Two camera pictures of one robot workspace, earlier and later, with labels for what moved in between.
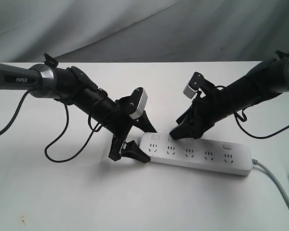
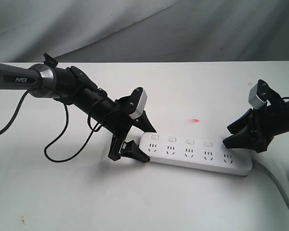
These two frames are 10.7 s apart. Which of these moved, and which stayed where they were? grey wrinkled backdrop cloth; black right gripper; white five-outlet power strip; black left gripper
Moved: black right gripper
Stayed: white five-outlet power strip; grey wrinkled backdrop cloth; black left gripper
